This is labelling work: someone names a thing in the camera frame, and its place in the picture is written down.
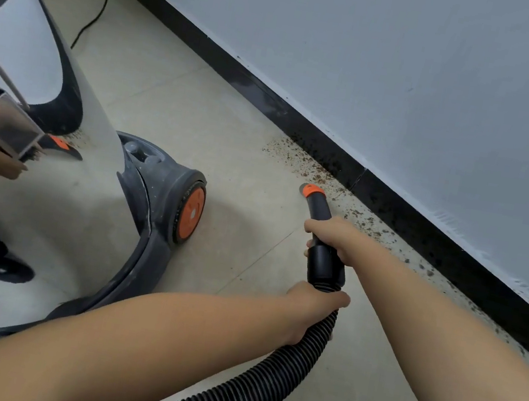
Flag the black skirting board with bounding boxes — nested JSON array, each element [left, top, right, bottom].
[[0, 0, 529, 373]]

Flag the person's left forearm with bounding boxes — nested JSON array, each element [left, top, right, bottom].
[[0, 248, 303, 401]]

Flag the black ribbed vacuum hose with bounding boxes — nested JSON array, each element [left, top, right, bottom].
[[125, 159, 362, 401]]

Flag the brown dirt debris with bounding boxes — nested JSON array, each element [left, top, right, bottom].
[[234, 133, 529, 373]]

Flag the person's right forearm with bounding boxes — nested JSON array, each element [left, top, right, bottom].
[[328, 241, 529, 401]]

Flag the grey vacuum cleaner orange knobs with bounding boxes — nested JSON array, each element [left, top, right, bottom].
[[0, 0, 238, 380]]

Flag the person's right hand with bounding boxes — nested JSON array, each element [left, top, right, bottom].
[[298, 211, 382, 272]]

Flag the person's left hand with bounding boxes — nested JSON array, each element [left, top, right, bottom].
[[276, 279, 354, 356]]

